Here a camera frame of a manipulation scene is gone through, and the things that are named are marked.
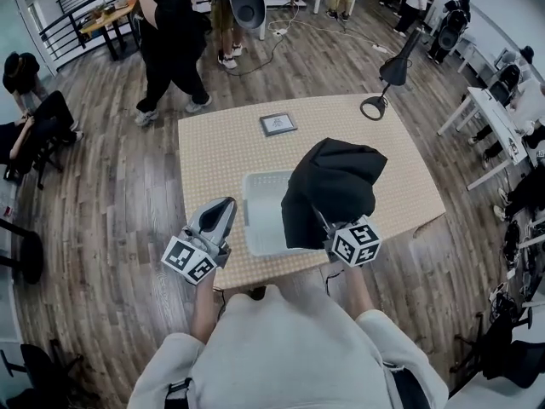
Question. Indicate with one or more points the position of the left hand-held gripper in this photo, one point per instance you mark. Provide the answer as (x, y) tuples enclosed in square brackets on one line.
[(183, 256)]

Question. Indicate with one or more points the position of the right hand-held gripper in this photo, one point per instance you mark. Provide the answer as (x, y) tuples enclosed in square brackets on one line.
[(355, 243)]

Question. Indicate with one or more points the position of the black garment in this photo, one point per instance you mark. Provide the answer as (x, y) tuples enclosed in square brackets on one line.
[(332, 181)]

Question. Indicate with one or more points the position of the white plastic laundry basket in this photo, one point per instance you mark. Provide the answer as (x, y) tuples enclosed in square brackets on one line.
[(264, 211)]

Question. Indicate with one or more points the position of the person's right forearm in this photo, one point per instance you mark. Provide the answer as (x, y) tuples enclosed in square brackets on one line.
[(357, 292)]

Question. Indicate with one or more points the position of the person's left forearm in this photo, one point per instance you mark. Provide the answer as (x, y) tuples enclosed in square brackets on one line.
[(206, 309)]

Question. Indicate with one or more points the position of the beige dotted tablecloth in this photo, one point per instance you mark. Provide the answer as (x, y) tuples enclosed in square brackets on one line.
[(217, 151)]

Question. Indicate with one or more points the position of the person's black trousers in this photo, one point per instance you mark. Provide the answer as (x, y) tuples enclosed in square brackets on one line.
[(257, 293)]

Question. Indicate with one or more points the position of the black framed picture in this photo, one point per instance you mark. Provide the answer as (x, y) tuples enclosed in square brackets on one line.
[(278, 124)]

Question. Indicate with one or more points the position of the person's grey sweatshirt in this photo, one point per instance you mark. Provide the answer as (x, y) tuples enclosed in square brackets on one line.
[(289, 356)]

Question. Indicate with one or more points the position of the black desk lamp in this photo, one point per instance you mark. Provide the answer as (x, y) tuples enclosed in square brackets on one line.
[(396, 68)]

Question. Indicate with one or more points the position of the black round stool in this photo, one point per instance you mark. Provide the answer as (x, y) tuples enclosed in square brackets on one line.
[(27, 254)]

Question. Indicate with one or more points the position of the white power strip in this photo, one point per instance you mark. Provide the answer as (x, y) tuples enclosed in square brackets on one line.
[(380, 49)]

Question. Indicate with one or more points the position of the black office chair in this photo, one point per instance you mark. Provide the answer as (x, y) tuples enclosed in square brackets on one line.
[(38, 373), (502, 347)]

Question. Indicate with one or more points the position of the grey backpack shell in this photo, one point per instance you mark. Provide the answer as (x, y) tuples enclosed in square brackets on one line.
[(247, 2)]

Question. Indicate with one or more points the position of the wooden table with black legs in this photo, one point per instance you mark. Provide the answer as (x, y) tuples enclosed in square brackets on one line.
[(106, 17)]

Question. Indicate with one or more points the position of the white desk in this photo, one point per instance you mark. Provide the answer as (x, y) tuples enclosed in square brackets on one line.
[(489, 399)]

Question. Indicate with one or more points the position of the black metal railing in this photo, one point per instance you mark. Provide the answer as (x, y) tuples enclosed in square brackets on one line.
[(64, 28)]

